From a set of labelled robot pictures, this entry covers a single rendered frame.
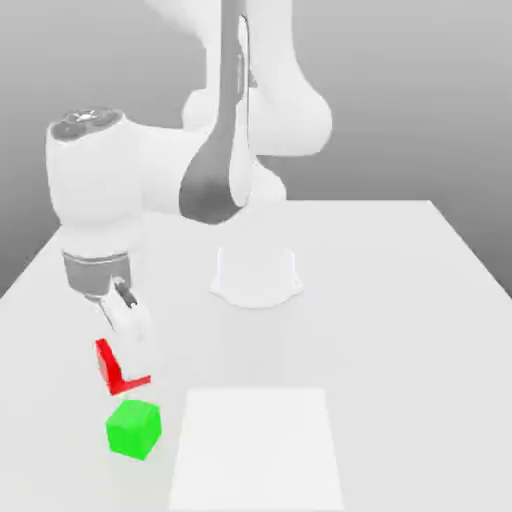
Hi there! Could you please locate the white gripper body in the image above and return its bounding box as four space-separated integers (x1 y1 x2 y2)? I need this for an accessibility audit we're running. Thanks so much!
99 288 166 379

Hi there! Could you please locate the small red cube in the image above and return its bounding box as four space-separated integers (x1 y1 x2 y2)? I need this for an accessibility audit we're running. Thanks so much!
94 337 152 397

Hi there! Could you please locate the small green cube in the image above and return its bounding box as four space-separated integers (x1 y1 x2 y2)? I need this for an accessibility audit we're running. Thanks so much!
104 398 163 462

